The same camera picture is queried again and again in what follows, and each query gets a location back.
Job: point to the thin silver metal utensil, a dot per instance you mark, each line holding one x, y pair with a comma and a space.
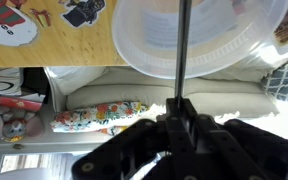
183, 50

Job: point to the grey mouse plush toy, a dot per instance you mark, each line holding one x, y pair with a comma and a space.
15, 126

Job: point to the floral cushion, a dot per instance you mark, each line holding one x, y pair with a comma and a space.
100, 115

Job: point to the red gold gift sticker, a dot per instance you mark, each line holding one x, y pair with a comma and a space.
41, 17

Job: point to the white sofa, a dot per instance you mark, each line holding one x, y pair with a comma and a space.
134, 93

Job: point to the wooden table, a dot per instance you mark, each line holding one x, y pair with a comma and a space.
77, 46

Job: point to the navy patterned cushion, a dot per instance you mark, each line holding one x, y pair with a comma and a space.
280, 83

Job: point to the black ninja sticker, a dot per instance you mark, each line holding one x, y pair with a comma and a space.
84, 13

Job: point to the red flat box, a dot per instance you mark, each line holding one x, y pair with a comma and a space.
20, 104

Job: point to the cushion with oval pattern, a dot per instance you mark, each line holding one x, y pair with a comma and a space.
0, 80

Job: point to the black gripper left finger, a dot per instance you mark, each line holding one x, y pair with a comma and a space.
134, 143

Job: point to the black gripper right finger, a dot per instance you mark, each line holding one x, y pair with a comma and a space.
210, 146

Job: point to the clear plastic cup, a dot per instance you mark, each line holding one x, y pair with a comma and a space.
144, 50

